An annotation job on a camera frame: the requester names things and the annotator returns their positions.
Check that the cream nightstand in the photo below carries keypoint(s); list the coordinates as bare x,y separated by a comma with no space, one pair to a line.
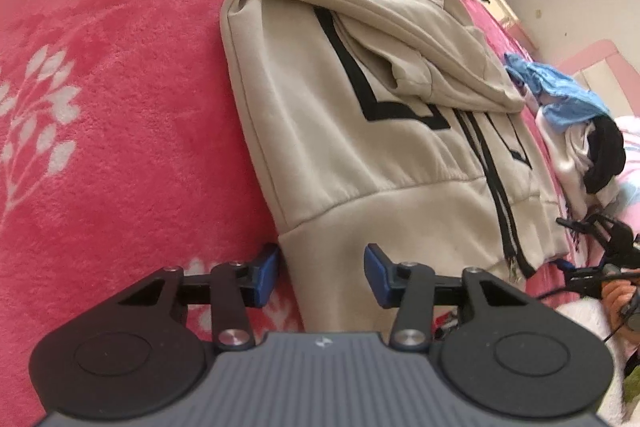
492,7

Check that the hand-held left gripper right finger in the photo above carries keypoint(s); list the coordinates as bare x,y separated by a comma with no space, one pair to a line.
377,274

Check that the black garment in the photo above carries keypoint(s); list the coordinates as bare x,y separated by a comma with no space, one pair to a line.
605,157

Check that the person's right hand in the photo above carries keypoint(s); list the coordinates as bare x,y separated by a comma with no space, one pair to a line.
612,302

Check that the blue garment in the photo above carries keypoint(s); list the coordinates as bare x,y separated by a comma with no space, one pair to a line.
560,92

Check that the white garment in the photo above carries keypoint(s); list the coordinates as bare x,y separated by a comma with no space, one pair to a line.
570,157

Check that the pink headboard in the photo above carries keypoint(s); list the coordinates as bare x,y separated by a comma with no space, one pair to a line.
600,57

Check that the pink floral blanket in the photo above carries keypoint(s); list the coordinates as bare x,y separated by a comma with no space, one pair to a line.
100,107

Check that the beige zip hoodie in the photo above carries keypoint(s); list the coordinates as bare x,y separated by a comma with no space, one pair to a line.
310,107

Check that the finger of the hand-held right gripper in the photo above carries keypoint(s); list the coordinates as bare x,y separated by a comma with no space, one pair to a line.
567,267
582,227

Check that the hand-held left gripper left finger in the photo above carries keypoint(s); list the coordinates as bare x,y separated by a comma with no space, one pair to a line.
265,274

